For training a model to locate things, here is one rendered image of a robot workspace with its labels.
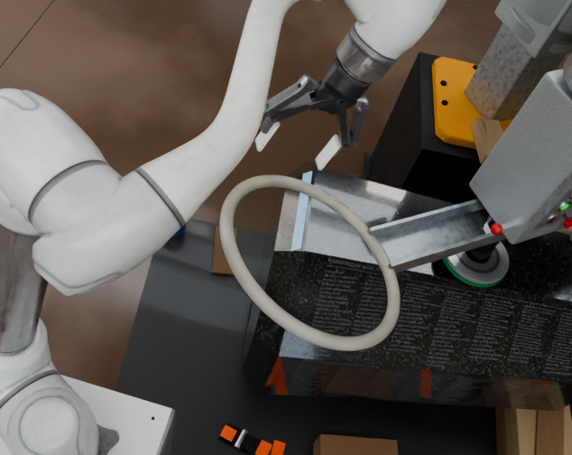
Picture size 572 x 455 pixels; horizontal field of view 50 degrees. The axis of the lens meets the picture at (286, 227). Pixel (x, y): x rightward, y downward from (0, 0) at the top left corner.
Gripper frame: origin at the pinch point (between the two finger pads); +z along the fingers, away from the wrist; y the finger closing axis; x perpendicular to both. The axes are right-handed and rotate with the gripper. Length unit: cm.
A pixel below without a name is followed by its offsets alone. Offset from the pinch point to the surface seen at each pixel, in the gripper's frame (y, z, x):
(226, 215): 0.1, 25.1, 5.0
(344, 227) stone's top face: 59, 47, 35
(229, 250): -0.5, 25.5, -4.5
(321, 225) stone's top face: 52, 50, 36
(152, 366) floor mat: 35, 147, 36
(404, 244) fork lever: 54, 24, 9
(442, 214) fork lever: 64, 17, 16
